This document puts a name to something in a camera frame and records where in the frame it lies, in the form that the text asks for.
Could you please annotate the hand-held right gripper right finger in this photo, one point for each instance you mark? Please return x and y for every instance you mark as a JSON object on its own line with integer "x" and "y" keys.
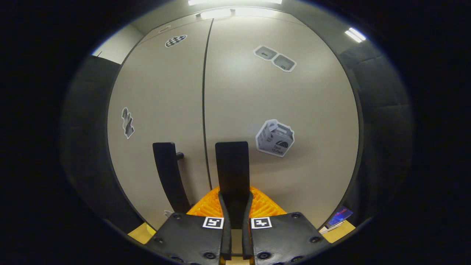
{"x": 247, "y": 228}

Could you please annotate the beige shoe cabinet door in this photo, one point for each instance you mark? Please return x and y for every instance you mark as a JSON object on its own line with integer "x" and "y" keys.
{"x": 162, "y": 95}
{"x": 294, "y": 103}

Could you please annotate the beige double-door shoe cabinet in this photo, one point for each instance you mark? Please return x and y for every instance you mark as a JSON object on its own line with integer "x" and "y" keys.
{"x": 121, "y": 95}

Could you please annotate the stack of white books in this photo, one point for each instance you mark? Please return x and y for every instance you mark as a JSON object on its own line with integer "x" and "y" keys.
{"x": 330, "y": 229}

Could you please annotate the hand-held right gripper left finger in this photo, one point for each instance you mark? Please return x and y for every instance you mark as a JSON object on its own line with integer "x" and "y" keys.
{"x": 225, "y": 228}

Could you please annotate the small ceiling light panel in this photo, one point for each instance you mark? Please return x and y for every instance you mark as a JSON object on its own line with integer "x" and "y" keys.
{"x": 355, "y": 35}

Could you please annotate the blue book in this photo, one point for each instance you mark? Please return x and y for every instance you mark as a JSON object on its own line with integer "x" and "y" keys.
{"x": 340, "y": 216}

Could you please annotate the large ceiling light panel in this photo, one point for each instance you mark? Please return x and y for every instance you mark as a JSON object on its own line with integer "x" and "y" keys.
{"x": 235, "y": 2}

